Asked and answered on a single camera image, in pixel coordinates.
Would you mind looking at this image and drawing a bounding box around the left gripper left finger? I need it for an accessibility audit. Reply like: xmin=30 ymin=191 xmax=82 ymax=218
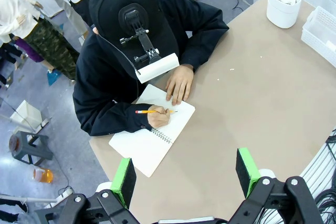
xmin=56 ymin=157 xmax=137 ymax=224

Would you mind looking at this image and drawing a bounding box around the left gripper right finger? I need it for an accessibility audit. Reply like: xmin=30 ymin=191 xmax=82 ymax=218
xmin=228 ymin=147 xmax=323 ymax=224

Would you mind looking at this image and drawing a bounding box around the white spiral notebook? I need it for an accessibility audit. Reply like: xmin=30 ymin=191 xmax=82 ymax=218
xmin=108 ymin=83 xmax=196 ymax=178

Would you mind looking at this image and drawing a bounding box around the yellow pencil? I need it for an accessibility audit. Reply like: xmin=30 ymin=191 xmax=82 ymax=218
xmin=135 ymin=109 xmax=178 ymax=114

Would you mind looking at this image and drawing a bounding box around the person's right forearm black sleeve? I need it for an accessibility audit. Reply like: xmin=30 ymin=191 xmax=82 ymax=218
xmin=78 ymin=100 xmax=154 ymax=137

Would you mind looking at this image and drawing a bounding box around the person's left forearm black sleeve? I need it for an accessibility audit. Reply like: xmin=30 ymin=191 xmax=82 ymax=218
xmin=178 ymin=24 xmax=230 ymax=72

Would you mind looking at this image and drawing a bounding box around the person's right hand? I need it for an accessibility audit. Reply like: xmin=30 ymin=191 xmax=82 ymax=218
xmin=146 ymin=105 xmax=171 ymax=130

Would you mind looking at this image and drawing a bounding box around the person's left hand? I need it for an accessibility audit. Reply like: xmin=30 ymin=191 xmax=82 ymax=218
xmin=165 ymin=64 xmax=195 ymax=106

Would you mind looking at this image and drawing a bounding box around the white round trash bin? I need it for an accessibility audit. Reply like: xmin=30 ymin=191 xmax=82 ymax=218
xmin=266 ymin=0 xmax=302 ymax=29

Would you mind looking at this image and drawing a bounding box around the white perforated plastic basket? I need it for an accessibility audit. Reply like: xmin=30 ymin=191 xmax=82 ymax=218
xmin=300 ymin=5 xmax=336 ymax=69

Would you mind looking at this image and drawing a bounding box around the white power strip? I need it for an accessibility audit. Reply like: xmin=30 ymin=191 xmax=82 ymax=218
xmin=43 ymin=186 xmax=74 ymax=209

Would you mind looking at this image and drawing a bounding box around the orange translucent container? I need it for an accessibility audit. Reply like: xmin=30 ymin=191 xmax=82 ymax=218
xmin=33 ymin=167 xmax=55 ymax=184

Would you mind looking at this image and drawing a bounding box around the grey plastic stool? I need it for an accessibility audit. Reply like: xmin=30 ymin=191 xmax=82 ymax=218
xmin=10 ymin=131 xmax=53 ymax=167

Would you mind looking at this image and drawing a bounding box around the person in black jacket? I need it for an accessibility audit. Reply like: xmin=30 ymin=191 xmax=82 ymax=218
xmin=72 ymin=0 xmax=230 ymax=137

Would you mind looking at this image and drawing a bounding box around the glass bowl with red contents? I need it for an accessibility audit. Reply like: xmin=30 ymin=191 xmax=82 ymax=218
xmin=8 ymin=134 xmax=22 ymax=154

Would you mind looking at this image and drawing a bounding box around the white storage box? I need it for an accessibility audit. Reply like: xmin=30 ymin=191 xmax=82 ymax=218
xmin=10 ymin=100 xmax=43 ymax=133

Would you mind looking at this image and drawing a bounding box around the black cap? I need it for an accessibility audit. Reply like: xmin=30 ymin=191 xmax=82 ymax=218
xmin=88 ymin=0 xmax=181 ymax=78

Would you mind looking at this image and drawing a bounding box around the mannequin in cream cardigan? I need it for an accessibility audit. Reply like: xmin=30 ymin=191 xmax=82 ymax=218
xmin=0 ymin=0 xmax=79 ymax=80

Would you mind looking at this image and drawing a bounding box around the white cable bundle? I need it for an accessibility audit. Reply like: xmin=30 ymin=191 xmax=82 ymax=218
xmin=299 ymin=129 xmax=336 ymax=190

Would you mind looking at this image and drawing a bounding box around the black cable bundle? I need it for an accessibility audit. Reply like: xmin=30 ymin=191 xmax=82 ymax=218
xmin=313 ymin=187 xmax=336 ymax=224

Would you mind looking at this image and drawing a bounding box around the white head-mounted camera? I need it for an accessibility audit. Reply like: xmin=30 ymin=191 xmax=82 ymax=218
xmin=118 ymin=3 xmax=180 ymax=84

